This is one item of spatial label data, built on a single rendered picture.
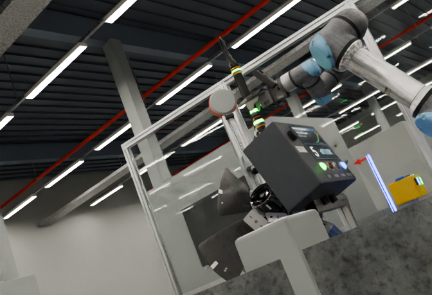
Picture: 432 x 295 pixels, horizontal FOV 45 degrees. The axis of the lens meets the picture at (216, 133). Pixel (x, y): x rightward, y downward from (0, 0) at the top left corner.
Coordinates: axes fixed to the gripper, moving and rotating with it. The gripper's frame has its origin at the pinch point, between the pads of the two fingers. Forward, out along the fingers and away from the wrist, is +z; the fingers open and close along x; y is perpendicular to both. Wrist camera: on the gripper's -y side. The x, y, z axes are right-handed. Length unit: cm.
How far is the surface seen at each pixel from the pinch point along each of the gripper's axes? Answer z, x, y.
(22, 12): 279, 177, -286
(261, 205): 6.6, -8.9, 43.0
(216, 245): 31, -11, 50
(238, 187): 21.3, 6.1, 29.8
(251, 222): 16.0, -4.8, 46.7
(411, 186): -42, 21, 58
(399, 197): -36, 21, 60
